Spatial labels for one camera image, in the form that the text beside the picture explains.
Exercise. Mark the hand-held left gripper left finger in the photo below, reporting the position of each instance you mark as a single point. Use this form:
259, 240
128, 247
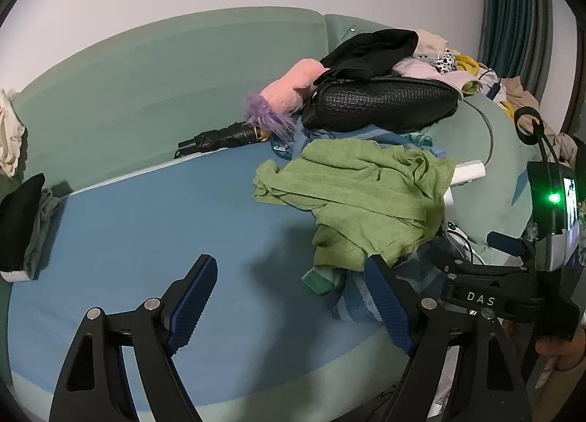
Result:
192, 303

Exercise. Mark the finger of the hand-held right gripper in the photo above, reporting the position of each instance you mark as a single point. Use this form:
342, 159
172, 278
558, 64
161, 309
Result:
506, 243
442, 255

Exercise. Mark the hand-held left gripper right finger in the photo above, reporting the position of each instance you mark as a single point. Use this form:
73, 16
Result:
389, 307

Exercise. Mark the black woven handbag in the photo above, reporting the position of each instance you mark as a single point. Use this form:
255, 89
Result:
380, 104

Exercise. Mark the teal curtain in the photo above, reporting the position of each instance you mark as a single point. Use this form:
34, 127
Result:
512, 5

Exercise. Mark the green sofa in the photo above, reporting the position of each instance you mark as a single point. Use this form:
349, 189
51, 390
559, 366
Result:
137, 74

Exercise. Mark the yellow garment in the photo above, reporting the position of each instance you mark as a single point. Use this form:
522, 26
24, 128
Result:
468, 64

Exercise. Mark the blue striped cloth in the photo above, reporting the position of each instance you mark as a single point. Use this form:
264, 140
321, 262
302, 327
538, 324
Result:
357, 298

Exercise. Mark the white cloth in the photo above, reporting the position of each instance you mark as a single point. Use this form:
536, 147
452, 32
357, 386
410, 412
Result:
10, 133

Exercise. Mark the folded grey garment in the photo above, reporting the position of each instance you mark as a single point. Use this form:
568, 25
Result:
41, 239

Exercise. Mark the beige garment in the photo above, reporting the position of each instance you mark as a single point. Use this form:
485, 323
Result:
522, 92

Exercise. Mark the black spotted white garment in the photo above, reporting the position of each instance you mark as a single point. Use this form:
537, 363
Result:
443, 61

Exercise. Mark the green garment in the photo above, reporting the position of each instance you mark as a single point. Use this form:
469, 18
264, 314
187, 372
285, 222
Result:
375, 193

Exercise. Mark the person's right hand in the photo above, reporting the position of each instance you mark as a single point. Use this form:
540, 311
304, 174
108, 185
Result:
551, 349

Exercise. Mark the pink plush toy purple hair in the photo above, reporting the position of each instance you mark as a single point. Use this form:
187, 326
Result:
284, 92

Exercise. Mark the white charger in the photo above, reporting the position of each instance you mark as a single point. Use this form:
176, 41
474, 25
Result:
468, 172

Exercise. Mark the black folded umbrella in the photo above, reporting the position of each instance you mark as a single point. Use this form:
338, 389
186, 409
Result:
219, 140

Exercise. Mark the blue mat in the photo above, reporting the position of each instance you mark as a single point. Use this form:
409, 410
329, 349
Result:
160, 230

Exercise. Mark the folded black garment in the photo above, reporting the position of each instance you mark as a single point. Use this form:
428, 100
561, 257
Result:
18, 220

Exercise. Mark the pale pink garment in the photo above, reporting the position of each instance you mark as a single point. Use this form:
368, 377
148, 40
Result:
425, 72

